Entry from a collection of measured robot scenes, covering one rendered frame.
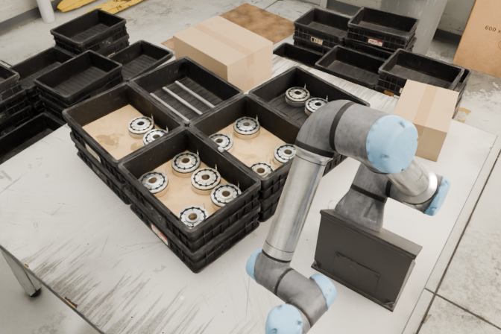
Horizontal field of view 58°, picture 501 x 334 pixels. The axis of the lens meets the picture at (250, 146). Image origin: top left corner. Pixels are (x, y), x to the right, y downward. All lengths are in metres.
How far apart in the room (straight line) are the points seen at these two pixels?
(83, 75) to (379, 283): 2.11
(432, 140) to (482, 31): 2.21
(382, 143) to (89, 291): 1.04
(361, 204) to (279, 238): 0.38
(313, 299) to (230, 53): 1.38
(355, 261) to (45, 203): 1.14
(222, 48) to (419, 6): 1.95
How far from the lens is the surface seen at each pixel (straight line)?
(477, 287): 2.57
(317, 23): 3.60
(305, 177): 1.04
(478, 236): 2.78
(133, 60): 3.20
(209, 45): 2.23
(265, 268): 1.11
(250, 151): 1.72
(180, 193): 1.59
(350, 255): 1.42
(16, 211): 1.90
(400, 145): 0.96
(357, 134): 0.96
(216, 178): 1.58
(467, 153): 2.11
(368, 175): 1.39
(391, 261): 1.35
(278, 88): 1.98
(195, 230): 1.36
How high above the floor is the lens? 2.00
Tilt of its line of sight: 42 degrees down
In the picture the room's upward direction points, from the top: straight up
